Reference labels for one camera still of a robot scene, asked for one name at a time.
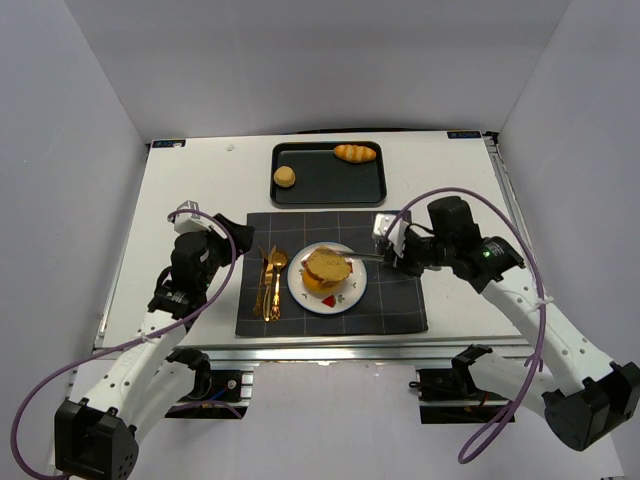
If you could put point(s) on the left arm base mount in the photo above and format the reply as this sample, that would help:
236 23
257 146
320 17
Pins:
216 393

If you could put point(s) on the striped long bread roll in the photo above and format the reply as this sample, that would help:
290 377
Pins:
354 153

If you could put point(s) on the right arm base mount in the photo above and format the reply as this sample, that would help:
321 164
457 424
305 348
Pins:
450 396

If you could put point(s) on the gold fork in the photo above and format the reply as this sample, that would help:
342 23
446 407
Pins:
260 308

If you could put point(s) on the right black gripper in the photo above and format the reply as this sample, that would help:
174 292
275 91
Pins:
396 255

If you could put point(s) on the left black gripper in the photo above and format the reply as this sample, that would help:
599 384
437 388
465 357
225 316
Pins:
235 235

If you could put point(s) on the gold knife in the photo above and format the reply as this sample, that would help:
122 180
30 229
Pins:
267 283

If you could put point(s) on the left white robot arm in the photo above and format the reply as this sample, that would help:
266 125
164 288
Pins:
99 436

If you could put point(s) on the orange glazed donut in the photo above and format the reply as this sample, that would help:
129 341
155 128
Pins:
317 286

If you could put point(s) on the dark checked placemat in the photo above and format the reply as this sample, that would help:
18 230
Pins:
392 303

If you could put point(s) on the right blue table label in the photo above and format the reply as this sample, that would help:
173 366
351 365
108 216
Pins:
464 134

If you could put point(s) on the black rectangular serving tray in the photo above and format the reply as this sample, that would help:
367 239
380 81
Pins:
322 179

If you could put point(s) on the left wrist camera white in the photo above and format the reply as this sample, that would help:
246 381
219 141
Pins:
188 219

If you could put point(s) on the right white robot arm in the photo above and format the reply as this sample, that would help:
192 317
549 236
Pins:
579 390

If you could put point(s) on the gold spoon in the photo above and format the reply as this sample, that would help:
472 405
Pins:
280 261

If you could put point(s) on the brown bread slice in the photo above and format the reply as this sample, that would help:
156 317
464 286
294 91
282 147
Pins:
327 266

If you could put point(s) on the small round bun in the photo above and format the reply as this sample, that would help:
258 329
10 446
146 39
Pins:
284 177

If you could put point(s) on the left blue table label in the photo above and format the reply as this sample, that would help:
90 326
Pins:
168 143

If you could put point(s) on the white watermelon pattern plate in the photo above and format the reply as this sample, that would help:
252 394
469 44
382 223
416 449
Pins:
335 300

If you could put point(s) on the aluminium table frame rail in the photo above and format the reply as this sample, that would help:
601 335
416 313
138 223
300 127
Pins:
231 175

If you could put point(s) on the blue table label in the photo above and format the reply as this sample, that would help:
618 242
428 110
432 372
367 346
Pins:
168 143
464 134

